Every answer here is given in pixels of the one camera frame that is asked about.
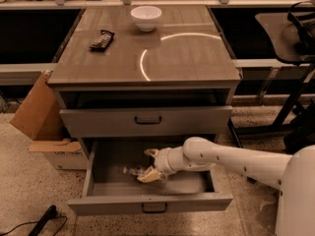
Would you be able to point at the open grey middle drawer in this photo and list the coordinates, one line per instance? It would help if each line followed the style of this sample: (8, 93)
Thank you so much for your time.
(109, 190)

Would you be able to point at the black device with cable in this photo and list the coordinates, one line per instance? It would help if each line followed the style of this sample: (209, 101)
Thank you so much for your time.
(50, 214)

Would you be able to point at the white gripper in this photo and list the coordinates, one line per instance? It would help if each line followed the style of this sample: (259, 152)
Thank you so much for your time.
(162, 162)

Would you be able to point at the black office chair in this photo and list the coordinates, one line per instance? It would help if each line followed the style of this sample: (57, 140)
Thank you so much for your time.
(303, 130)

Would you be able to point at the grey drawer cabinet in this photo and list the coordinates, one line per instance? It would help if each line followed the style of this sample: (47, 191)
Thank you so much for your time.
(181, 63)

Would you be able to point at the white ceramic bowl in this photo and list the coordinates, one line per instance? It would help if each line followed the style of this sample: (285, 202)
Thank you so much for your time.
(146, 17)

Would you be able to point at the closed grey upper drawer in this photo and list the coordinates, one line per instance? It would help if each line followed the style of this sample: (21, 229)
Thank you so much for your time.
(144, 122)

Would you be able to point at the white cardboard box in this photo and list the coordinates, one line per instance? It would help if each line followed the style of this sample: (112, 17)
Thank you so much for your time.
(62, 155)

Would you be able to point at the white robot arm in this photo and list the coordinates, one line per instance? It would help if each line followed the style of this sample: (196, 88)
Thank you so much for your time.
(293, 175)

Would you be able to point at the clear plastic water bottle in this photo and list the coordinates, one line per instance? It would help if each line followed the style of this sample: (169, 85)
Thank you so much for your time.
(137, 171)

